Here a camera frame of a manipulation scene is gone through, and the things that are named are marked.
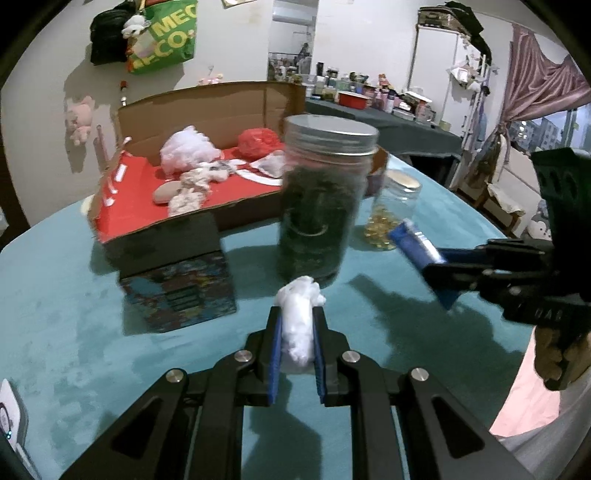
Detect grey pouch white cloth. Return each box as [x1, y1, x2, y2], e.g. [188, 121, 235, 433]
[250, 150, 286, 179]

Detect round tan powder puff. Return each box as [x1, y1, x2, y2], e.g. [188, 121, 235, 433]
[152, 181, 182, 205]

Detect cream crochet scrunchie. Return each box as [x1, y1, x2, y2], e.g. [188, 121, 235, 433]
[168, 167, 217, 217]

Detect white fluffy plush toy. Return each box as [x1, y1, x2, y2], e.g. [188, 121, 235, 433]
[208, 160, 238, 183]

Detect person's right hand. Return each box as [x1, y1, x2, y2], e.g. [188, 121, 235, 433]
[534, 326, 590, 391]

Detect small jar yellow capsules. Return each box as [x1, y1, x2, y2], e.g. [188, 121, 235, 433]
[363, 169, 422, 250]

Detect colourful square tin box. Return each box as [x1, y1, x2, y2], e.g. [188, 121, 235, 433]
[119, 250, 238, 333]

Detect dark glass jar silver lid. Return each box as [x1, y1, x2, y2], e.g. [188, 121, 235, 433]
[277, 114, 379, 285]

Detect dark cloth covered table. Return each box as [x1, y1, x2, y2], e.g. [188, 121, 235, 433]
[305, 99, 462, 175]

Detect pink curtain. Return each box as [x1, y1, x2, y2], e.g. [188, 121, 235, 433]
[497, 24, 590, 135]

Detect white portable wifi device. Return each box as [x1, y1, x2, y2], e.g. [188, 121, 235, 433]
[0, 379, 28, 461]

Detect white wardrobe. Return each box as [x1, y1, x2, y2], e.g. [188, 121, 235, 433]
[408, 26, 486, 138]

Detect red mesh bath pouf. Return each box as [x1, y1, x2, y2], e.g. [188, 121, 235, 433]
[238, 128, 283, 161]

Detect suitcase on wardrobe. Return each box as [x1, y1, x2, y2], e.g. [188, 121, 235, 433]
[418, 6, 463, 30]

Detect red-lined cardboard box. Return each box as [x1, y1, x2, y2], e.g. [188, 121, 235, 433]
[87, 80, 390, 273]

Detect white mesh bath pouf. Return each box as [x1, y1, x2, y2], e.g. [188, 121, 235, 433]
[160, 125, 221, 176]

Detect pink fox plush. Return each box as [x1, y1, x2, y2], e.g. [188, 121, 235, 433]
[197, 73, 223, 86]

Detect pink pig plush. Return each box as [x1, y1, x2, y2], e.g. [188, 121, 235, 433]
[65, 96, 95, 146]

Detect green tote bag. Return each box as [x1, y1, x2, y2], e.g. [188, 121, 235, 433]
[126, 1, 197, 75]

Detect white panda plush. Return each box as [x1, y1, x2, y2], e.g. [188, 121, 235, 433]
[121, 14, 150, 39]

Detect wall mirror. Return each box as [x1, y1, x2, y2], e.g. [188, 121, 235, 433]
[267, 0, 318, 82]

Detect mop handle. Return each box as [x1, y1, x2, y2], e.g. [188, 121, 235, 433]
[119, 80, 127, 107]

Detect black backpack on wall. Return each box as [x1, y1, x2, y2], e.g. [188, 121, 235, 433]
[90, 1, 136, 66]

